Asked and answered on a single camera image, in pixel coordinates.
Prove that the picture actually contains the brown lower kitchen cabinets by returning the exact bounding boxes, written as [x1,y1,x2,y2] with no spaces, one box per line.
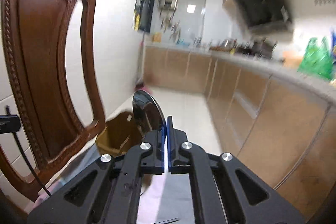
[143,46,335,223]

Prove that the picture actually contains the brown carved wooden chair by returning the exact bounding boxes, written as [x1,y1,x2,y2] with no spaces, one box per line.
[1,0,105,201]

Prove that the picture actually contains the black range hood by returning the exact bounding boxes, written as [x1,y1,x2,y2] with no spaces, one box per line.
[235,0,292,33]

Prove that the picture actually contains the brown wooden utensil holder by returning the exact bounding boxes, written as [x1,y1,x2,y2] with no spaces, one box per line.
[95,111,142,157]

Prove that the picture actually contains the dark kitchen window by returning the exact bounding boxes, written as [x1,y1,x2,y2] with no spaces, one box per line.
[134,0,155,33]

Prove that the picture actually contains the wall hook rail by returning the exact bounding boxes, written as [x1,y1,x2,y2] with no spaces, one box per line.
[314,0,336,6]

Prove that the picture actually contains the black cable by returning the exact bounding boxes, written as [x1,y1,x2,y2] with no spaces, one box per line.
[4,105,53,198]

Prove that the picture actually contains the black metal spoon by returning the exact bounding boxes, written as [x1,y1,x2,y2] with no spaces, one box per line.
[132,89,166,136]

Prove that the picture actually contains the green plastic bag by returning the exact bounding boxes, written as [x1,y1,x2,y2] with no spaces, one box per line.
[298,37,333,81]

